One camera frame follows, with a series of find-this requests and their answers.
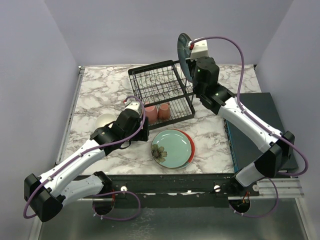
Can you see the left aluminium rail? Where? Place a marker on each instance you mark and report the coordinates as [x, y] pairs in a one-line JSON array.
[[67, 129]]

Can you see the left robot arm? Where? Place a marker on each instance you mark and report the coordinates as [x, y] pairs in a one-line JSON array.
[[48, 193]]

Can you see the white small bowl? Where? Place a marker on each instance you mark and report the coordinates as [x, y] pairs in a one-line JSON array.
[[104, 119]]

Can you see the black wire dish rack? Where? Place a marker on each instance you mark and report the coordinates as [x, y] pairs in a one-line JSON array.
[[163, 82]]

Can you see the plain pink mug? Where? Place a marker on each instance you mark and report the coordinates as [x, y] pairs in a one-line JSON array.
[[151, 113]]

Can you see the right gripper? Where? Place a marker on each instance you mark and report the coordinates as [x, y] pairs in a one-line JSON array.
[[191, 63]]

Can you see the pink printed coffee mug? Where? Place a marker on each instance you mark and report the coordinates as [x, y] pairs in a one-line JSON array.
[[164, 111]]

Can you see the light blue floral plate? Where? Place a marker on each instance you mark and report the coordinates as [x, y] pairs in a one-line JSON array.
[[170, 148]]

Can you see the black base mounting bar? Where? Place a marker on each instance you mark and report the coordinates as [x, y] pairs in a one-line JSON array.
[[180, 190]]

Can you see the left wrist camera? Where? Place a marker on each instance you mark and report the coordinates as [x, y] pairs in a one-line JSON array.
[[133, 105]]

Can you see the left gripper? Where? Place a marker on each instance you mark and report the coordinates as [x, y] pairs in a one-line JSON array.
[[143, 134]]

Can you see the red plate under stack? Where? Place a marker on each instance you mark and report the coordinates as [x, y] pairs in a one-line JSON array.
[[193, 151]]

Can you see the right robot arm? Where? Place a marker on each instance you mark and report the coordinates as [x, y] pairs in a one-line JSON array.
[[275, 146]]

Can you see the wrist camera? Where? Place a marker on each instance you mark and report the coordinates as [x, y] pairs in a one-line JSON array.
[[133, 105], [198, 50]]

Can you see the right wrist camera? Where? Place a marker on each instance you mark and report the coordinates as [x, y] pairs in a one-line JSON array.
[[198, 50]]

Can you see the blue ceramic plate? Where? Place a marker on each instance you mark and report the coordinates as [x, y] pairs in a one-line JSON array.
[[184, 53]]

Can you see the blue network switch box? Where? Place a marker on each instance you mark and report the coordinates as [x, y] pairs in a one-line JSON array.
[[247, 140]]

